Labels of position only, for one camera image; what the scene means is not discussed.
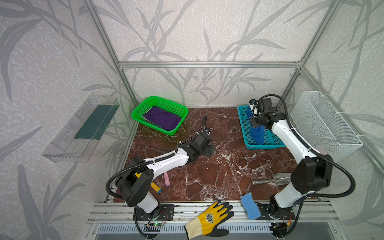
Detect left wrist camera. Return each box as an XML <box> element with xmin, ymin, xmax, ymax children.
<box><xmin>204</xmin><ymin>128</ymin><xmax>211</xmax><ymax>135</ymax></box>

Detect yellow black work glove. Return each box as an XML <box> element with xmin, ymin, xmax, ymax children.
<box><xmin>184</xmin><ymin>200</ymin><xmax>235</xmax><ymax>240</ymax></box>

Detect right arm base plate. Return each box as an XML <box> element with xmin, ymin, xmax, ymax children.
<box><xmin>257</xmin><ymin>203</ymin><xmax>296</xmax><ymax>222</ymax></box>

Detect purple pink toy rake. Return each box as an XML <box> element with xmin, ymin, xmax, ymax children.
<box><xmin>164</xmin><ymin>172</ymin><xmax>171</xmax><ymax>187</ymax></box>

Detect clear wall shelf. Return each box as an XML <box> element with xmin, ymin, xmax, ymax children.
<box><xmin>42</xmin><ymin>94</ymin><xmax>120</xmax><ymax>163</ymax></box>

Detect blue towel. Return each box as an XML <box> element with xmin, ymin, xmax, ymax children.
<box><xmin>246</xmin><ymin>107</ymin><xmax>265</xmax><ymax>145</ymax></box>

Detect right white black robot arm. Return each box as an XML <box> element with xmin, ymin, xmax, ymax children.
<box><xmin>249</xmin><ymin>94</ymin><xmax>356</xmax><ymax>212</ymax></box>

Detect white wire basket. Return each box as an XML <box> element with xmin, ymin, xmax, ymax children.
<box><xmin>290</xmin><ymin>91</ymin><xmax>363</xmax><ymax>162</ymax></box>

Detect purple towel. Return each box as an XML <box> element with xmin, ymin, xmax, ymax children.
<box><xmin>143</xmin><ymin>106</ymin><xmax>181</xmax><ymax>131</ymax></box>

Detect teal plastic basket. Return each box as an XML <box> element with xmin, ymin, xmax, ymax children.
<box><xmin>237</xmin><ymin>105</ymin><xmax>285</xmax><ymax>150</ymax></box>

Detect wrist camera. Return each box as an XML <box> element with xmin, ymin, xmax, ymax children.
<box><xmin>204</xmin><ymin>128</ymin><xmax>211</xmax><ymax>135</ymax></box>
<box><xmin>249</xmin><ymin>99</ymin><xmax>259</xmax><ymax>117</ymax></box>

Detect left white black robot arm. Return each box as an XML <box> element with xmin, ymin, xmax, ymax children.
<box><xmin>105</xmin><ymin>116</ymin><xmax>216</xmax><ymax>216</ymax></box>

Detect green circuit board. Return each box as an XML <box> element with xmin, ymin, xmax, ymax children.
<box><xmin>145</xmin><ymin>222</ymin><xmax>166</xmax><ymax>232</ymax></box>

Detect blue sponge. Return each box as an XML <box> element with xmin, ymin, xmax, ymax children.
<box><xmin>241</xmin><ymin>193</ymin><xmax>262</xmax><ymax>220</ymax></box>

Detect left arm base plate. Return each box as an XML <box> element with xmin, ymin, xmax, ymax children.
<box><xmin>133</xmin><ymin>204</ymin><xmax>175</xmax><ymax>221</ymax></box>

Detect green plastic basket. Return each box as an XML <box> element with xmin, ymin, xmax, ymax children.
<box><xmin>132</xmin><ymin>96</ymin><xmax>189</xmax><ymax>136</ymax></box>

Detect yellow toy shovel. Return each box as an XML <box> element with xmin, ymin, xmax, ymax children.
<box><xmin>135</xmin><ymin>173</ymin><xmax>162</xmax><ymax>194</ymax></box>

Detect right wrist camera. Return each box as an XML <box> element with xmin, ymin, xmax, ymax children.
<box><xmin>249</xmin><ymin>99</ymin><xmax>259</xmax><ymax>117</ymax></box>

